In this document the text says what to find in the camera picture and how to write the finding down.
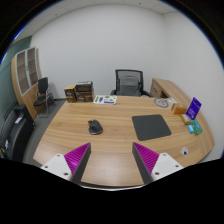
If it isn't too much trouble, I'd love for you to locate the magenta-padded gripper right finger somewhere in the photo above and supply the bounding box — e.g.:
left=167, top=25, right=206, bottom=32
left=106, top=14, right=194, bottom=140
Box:
left=132, top=142, right=184, bottom=185

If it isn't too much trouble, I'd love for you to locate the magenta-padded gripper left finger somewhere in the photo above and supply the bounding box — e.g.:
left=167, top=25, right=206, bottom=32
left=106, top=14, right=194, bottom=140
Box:
left=40, top=142, right=92, bottom=184

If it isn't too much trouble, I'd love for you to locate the black computer mouse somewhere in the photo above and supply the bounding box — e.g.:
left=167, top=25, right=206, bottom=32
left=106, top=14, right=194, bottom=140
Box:
left=87, top=119, right=104, bottom=136

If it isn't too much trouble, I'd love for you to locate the dark grey mouse pad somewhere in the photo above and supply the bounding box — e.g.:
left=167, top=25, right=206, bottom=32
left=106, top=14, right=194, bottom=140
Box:
left=131, top=114, right=173, bottom=142

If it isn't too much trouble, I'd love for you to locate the small blue packet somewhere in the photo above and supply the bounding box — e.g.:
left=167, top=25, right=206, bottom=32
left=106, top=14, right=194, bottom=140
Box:
left=186, top=123, right=195, bottom=135

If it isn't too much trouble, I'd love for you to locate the small yellow packet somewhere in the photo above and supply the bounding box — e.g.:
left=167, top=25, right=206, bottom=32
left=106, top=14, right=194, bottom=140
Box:
left=180, top=113, right=192, bottom=126

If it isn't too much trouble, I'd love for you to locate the round grey white disc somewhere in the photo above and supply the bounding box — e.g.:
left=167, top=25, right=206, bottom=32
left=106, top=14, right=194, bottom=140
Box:
left=153, top=97, right=170, bottom=109

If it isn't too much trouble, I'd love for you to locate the small orange-brown box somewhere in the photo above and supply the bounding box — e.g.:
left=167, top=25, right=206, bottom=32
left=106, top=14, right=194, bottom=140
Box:
left=171, top=103, right=188, bottom=116

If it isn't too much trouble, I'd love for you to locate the small green packet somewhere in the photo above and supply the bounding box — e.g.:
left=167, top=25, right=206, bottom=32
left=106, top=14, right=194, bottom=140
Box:
left=192, top=119, right=204, bottom=136

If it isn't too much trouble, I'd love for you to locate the wide brown cardboard box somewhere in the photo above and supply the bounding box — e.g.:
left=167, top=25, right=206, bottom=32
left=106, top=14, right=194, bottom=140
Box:
left=75, top=89, right=95, bottom=103

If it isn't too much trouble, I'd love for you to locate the small brown cardboard box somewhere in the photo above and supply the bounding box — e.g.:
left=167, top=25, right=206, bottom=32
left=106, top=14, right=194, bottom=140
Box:
left=64, top=84, right=78, bottom=104

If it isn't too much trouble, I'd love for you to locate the white green purple printed sheet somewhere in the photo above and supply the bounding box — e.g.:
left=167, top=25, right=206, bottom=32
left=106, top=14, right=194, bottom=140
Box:
left=92, top=94, right=118, bottom=106

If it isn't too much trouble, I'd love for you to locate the black leather armchair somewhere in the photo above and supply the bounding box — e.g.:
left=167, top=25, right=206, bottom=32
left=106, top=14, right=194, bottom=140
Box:
left=0, top=104, right=35, bottom=163

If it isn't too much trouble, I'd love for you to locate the purple standing card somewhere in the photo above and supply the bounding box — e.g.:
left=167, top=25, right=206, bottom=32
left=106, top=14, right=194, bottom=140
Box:
left=185, top=96, right=203, bottom=121

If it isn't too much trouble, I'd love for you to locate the dark open cardboard box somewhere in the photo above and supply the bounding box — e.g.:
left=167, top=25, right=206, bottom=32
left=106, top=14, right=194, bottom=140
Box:
left=75, top=80, right=94, bottom=93

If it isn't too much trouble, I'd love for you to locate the wooden side desk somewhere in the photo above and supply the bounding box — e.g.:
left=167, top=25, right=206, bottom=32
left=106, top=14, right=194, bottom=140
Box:
left=149, top=77, right=192, bottom=105

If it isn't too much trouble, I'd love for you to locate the black mesh office chair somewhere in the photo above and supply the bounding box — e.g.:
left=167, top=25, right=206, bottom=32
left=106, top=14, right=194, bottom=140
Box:
left=110, top=68, right=153, bottom=98

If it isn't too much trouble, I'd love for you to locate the black visitor chair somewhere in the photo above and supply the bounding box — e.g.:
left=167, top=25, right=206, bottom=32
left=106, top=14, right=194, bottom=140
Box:
left=33, top=76, right=56, bottom=118

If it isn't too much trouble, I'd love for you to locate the wooden glass-door cabinet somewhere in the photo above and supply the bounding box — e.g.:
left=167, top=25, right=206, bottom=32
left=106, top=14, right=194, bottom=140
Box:
left=10, top=46, right=44, bottom=120

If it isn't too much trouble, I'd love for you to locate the white round cable grommet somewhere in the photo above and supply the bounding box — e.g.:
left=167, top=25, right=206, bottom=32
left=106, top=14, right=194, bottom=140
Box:
left=180, top=146, right=190, bottom=157

